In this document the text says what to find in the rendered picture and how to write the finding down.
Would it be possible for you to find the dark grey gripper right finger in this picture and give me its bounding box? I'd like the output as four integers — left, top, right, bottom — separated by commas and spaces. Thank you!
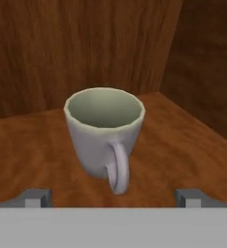
175, 188, 227, 208

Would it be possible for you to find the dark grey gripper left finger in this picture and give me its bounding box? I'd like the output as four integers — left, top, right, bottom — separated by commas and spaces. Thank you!
0, 188, 53, 208

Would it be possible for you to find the brown wooden cabinet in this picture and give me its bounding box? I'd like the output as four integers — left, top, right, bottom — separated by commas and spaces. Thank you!
0, 0, 227, 208

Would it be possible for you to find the white mug with handle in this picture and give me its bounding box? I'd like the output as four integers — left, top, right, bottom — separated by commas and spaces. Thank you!
63, 86, 146, 196

